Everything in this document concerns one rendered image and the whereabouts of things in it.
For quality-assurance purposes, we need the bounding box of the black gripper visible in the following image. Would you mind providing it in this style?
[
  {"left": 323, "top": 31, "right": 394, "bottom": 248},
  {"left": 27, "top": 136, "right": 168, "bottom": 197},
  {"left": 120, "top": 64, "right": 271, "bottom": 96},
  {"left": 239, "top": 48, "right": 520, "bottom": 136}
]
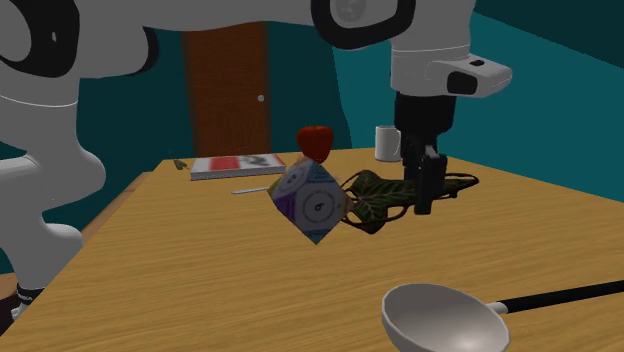
[{"left": 394, "top": 91, "right": 458, "bottom": 216}]

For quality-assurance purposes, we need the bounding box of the white mug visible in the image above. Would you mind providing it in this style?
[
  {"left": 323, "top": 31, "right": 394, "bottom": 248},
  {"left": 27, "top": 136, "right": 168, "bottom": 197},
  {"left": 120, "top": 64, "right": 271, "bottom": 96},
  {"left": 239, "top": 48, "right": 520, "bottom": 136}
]
[{"left": 373, "top": 124, "right": 404, "bottom": 164}]

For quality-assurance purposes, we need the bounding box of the green leafy vine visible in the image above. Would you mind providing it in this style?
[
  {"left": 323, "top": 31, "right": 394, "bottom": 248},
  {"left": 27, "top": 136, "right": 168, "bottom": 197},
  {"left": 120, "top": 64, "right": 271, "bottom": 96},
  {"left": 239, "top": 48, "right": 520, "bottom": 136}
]
[{"left": 340, "top": 168, "right": 480, "bottom": 236}]

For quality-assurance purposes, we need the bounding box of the red apple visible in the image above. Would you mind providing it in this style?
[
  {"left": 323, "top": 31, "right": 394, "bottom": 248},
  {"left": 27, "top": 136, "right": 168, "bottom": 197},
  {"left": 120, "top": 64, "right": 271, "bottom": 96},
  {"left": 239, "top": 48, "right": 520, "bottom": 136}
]
[{"left": 296, "top": 125, "right": 336, "bottom": 165}]

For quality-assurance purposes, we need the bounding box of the multicoloured polyhedral die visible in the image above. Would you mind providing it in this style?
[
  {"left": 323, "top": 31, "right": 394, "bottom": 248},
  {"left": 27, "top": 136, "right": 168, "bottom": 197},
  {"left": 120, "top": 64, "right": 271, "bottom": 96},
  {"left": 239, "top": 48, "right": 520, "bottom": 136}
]
[{"left": 266, "top": 156, "right": 349, "bottom": 246}]

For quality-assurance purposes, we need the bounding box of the red and white book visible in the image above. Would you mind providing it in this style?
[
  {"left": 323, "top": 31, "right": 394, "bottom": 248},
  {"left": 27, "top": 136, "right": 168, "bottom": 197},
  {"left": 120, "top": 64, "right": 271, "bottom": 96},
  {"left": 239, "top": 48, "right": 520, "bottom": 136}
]
[{"left": 189, "top": 152, "right": 288, "bottom": 182}]

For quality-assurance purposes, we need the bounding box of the brown door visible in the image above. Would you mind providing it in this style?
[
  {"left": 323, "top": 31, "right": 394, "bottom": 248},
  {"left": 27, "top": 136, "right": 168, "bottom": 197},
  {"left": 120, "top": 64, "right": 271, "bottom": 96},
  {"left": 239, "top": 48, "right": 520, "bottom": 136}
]
[{"left": 181, "top": 21, "right": 273, "bottom": 159}]

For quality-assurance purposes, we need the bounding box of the grey ladle with black handle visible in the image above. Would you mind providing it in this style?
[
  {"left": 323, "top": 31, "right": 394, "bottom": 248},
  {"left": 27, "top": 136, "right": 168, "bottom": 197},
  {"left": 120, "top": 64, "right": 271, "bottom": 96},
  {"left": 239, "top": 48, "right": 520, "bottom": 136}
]
[{"left": 380, "top": 278, "right": 624, "bottom": 352}]

